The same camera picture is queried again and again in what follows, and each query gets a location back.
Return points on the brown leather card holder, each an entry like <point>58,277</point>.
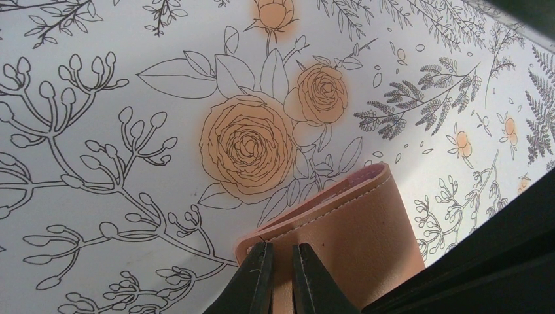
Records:
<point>359,229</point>

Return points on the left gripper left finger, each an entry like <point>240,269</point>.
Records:
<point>250,289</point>

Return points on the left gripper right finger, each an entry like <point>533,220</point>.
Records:
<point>314,289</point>

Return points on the floral table mat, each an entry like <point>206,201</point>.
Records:
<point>140,139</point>

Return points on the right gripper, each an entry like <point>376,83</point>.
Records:
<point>506,266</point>

